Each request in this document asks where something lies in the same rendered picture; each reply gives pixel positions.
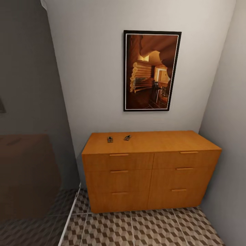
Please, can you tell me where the mousetrap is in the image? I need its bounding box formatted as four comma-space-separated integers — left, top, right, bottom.
107, 137, 113, 143
124, 135, 132, 141

